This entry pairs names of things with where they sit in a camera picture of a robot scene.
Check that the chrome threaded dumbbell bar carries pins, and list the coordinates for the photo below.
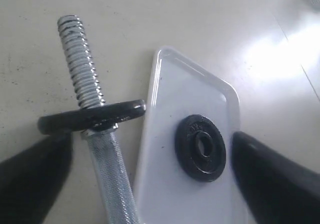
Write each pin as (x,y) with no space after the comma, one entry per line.
(105,150)

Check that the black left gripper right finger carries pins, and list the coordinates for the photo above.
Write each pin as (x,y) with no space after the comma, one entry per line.
(276,189)

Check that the black weight plate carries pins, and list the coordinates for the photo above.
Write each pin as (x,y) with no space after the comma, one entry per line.
(97,118)
(200,148)

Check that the white plastic tray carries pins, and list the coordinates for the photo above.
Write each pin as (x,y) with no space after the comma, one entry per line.
(163,191)

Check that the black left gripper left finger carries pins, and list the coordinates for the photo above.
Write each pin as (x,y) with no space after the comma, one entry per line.
(32,179)

